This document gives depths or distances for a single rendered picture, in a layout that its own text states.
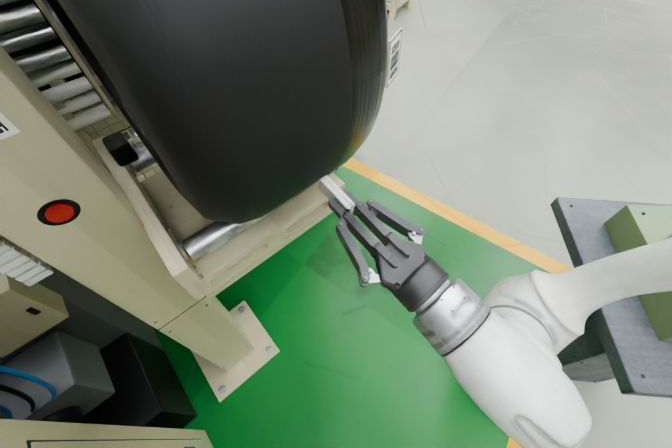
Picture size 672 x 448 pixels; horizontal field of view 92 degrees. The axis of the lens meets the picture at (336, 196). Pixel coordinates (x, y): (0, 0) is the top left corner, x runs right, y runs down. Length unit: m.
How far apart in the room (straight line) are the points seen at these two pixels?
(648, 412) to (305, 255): 1.43
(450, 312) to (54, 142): 0.51
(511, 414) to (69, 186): 0.60
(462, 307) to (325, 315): 1.08
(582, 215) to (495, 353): 0.77
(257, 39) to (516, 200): 1.82
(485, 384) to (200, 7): 0.46
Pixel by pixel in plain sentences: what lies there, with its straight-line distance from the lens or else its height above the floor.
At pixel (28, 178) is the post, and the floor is 1.13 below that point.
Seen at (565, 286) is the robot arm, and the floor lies 0.98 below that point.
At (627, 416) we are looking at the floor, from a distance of 1.78.
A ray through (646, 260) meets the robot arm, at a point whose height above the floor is 1.08.
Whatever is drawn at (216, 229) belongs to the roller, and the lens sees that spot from 0.62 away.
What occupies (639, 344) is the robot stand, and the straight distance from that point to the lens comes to 1.04.
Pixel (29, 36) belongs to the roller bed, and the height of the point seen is 1.11.
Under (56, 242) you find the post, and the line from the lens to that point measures 0.61.
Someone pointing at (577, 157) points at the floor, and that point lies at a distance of 2.43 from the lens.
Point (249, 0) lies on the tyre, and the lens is 0.31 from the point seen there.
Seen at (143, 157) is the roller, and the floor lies 0.91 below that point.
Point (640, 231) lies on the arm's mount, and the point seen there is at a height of 0.74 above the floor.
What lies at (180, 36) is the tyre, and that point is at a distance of 0.29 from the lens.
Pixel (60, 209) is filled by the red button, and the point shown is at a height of 1.07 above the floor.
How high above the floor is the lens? 1.43
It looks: 54 degrees down
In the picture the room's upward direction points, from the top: straight up
